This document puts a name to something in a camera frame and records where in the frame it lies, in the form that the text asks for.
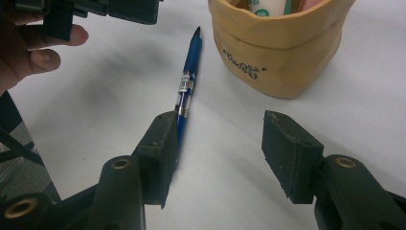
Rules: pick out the blue pen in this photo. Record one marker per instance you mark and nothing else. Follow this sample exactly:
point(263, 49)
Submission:
point(192, 57)

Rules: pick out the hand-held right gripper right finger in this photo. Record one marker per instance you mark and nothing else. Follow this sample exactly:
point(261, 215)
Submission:
point(293, 159)

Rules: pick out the white green glue stick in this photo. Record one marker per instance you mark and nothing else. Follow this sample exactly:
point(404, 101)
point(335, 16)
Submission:
point(268, 6)

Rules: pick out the black metal stand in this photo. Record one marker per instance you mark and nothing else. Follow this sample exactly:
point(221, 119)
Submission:
point(19, 147)

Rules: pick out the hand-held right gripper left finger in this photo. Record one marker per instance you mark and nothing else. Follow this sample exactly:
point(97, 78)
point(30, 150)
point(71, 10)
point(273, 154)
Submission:
point(156, 159)

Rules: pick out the white table cover sheet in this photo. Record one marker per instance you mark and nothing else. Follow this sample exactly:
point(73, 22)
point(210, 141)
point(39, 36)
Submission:
point(223, 159)

